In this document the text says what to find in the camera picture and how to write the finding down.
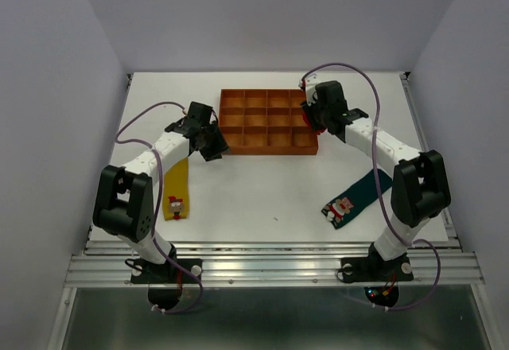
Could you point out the red sock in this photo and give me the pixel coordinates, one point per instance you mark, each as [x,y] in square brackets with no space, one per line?
[311,126]

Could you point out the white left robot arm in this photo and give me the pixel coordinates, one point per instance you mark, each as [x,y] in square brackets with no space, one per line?
[129,196]

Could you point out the aluminium mounting rail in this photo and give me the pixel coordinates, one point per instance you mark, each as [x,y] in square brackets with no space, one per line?
[236,265]

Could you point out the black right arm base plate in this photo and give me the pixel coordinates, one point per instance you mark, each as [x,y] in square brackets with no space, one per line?
[363,269]

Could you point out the orange compartment tray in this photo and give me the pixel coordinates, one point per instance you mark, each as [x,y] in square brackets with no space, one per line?
[265,122]

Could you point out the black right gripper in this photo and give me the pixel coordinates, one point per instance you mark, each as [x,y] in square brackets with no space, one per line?
[308,108]

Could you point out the yellow sock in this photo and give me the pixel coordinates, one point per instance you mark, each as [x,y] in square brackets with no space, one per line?
[176,201]

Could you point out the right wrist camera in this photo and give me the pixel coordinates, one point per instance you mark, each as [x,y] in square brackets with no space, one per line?
[308,86]

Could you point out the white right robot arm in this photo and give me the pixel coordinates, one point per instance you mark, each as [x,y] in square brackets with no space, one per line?
[420,188]

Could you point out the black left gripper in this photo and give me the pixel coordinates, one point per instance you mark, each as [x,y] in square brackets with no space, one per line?
[219,145]

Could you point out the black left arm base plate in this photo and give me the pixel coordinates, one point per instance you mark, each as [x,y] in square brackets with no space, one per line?
[145,273]

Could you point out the dark green sock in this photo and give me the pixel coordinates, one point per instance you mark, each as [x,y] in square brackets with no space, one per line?
[343,209]

